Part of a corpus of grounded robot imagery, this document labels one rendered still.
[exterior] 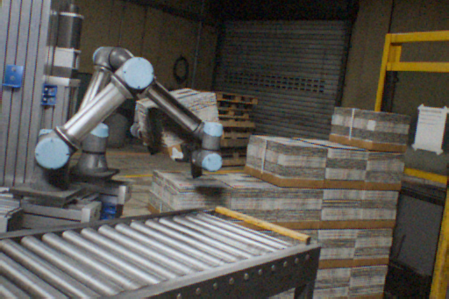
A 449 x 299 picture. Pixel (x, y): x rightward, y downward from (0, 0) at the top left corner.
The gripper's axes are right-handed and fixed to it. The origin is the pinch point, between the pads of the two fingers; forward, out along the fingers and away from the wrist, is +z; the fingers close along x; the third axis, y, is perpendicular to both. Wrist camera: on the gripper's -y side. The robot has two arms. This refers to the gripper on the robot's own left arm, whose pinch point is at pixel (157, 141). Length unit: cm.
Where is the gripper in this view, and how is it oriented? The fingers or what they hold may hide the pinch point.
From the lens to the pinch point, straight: 260.5
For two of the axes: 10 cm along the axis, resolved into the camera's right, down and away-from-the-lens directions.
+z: 4.6, 1.3, -8.8
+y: -2.0, -9.5, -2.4
